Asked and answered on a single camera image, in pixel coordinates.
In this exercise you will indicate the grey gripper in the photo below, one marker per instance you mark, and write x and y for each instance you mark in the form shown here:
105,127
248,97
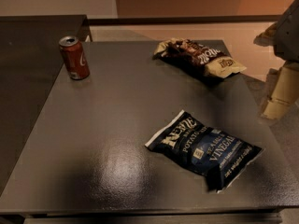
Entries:
289,37

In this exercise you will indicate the brown chip bag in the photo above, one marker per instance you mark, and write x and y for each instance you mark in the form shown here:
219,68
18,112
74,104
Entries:
207,61

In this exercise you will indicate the blue chip bag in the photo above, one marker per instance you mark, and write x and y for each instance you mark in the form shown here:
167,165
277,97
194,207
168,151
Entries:
218,156

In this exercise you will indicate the red soda can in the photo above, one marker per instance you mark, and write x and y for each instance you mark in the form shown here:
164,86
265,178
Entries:
74,57

